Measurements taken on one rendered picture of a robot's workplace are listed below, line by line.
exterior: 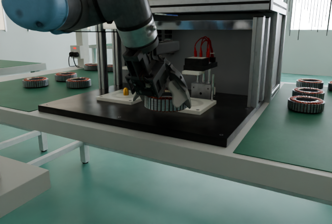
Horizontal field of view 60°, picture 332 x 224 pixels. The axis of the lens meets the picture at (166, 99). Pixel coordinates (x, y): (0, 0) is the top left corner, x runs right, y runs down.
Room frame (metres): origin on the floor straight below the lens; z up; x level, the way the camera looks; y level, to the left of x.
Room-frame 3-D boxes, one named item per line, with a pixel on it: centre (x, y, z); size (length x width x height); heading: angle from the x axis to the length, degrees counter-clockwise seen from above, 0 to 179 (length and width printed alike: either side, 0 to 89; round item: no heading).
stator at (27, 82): (1.34, 0.62, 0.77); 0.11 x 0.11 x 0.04
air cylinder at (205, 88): (1.03, -0.14, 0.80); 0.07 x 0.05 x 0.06; 62
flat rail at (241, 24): (1.05, -0.01, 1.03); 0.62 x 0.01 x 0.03; 62
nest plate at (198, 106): (0.90, -0.07, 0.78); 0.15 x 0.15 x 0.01; 62
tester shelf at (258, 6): (1.24, -0.11, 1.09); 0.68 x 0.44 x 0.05; 62
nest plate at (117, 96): (1.02, 0.15, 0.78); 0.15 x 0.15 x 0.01; 62
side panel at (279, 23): (1.16, -0.44, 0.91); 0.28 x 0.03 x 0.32; 152
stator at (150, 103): (0.71, 0.00, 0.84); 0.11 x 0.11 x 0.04
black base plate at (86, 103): (0.98, 0.03, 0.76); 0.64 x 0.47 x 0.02; 62
